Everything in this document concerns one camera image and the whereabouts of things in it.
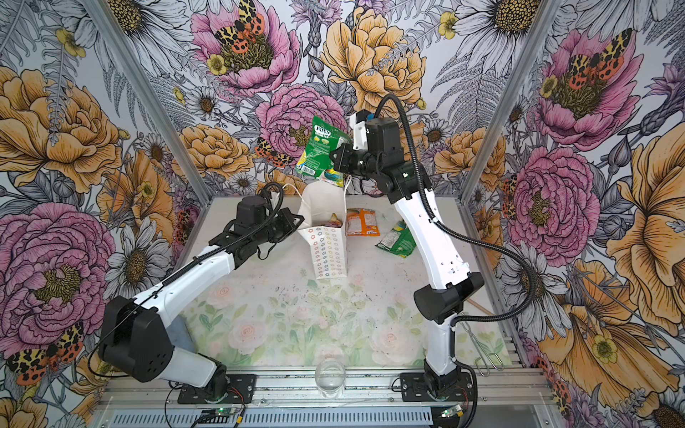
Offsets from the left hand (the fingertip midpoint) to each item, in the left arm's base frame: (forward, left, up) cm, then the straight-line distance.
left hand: (304, 224), depth 83 cm
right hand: (+3, -9, +21) cm, 23 cm away
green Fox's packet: (+7, -33, -19) cm, 39 cm away
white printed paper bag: (-4, -6, +3) cm, 8 cm away
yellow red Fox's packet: (+12, -8, -13) cm, 20 cm away
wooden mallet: (-19, -58, -22) cm, 65 cm away
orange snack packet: (+17, -19, -20) cm, 32 cm away
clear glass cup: (-37, -8, -25) cm, 45 cm away
